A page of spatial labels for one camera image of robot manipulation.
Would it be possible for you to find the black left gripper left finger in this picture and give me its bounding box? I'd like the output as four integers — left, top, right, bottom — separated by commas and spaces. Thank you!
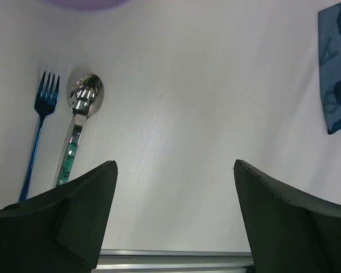
0, 161, 118, 272

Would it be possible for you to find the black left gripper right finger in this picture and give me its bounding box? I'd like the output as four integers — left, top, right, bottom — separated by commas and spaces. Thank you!
234, 159, 341, 272

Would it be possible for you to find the blue cartoon mouse placemat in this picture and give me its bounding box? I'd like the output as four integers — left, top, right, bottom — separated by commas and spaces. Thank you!
318, 3, 341, 135

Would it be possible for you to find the purple plastic plate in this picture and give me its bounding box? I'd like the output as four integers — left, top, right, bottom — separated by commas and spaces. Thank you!
47, 0, 128, 11

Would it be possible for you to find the blue metal fork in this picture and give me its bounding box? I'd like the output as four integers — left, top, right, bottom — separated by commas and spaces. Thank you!
19, 71, 60, 202

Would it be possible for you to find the aluminium mounting rail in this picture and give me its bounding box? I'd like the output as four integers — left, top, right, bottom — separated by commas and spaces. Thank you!
92, 249, 255, 272

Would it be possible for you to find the green handled steel spoon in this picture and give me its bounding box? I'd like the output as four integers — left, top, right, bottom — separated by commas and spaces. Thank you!
56, 74, 105, 186

